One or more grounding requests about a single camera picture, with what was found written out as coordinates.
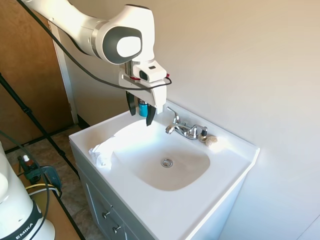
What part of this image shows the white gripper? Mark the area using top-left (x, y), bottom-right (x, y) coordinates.
top-left (118, 63), bottom-right (168, 127)

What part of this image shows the white tissue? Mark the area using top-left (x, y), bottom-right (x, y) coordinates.
top-left (88, 124), bottom-right (133, 172)

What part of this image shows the blue bottle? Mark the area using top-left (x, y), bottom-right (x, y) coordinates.
top-left (137, 98), bottom-right (150, 118)

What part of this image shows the chrome faucet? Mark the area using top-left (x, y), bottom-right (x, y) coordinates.
top-left (164, 106), bottom-right (209, 141)

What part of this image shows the chrome sink drain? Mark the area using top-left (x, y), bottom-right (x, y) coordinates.
top-left (160, 157), bottom-right (174, 168)

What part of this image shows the small bottle with black cap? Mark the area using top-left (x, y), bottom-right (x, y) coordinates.
top-left (198, 126), bottom-right (209, 143)

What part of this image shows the beige seashell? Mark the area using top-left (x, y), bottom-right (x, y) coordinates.
top-left (204, 135), bottom-right (219, 147)

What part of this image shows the white sink vanity top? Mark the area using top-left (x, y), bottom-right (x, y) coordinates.
top-left (68, 99), bottom-right (261, 240)

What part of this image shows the grey vanity cabinet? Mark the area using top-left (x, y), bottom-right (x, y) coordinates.
top-left (69, 143), bottom-right (247, 240)

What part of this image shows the black baseboard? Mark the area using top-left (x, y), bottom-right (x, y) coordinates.
top-left (3, 113), bottom-right (91, 155)

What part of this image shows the black table clamp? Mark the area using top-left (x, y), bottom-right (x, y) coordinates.
top-left (23, 164), bottom-right (63, 199)

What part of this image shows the brown wooden door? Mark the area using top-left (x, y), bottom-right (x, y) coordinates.
top-left (0, 0), bottom-right (74, 151)

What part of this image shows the brown dropper bottle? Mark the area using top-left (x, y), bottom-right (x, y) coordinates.
top-left (22, 154), bottom-right (35, 174)

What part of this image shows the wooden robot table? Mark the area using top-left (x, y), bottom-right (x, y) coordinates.
top-left (16, 171), bottom-right (85, 240)

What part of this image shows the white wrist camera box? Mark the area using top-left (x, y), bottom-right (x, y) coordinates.
top-left (131, 60), bottom-right (168, 83)

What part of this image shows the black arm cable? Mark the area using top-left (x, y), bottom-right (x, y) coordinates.
top-left (16, 0), bottom-right (173, 90)

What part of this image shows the white door frame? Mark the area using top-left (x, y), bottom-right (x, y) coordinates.
top-left (46, 19), bottom-right (80, 126)

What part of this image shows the yellow cable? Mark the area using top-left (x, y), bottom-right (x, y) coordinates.
top-left (25, 183), bottom-right (63, 198)

